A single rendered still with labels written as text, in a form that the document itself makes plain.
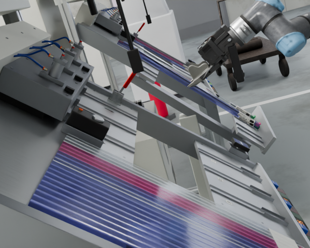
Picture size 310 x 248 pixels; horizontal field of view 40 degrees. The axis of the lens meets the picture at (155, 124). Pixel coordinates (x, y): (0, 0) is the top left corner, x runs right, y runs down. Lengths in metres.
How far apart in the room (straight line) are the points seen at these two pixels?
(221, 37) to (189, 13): 8.41
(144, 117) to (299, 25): 0.51
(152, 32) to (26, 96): 4.05
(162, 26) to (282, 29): 3.59
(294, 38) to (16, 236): 0.95
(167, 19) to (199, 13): 4.97
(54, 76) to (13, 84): 0.08
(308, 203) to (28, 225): 2.02
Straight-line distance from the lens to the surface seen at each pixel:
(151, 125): 1.17
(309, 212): 2.35
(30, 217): 0.52
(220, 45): 1.31
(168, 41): 4.81
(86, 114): 0.79
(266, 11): 1.29
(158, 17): 4.79
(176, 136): 1.18
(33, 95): 0.80
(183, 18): 9.71
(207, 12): 9.74
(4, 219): 0.53
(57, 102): 0.80
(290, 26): 1.27
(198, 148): 1.13
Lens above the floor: 1.27
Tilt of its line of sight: 17 degrees down
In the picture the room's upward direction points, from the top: 16 degrees counter-clockwise
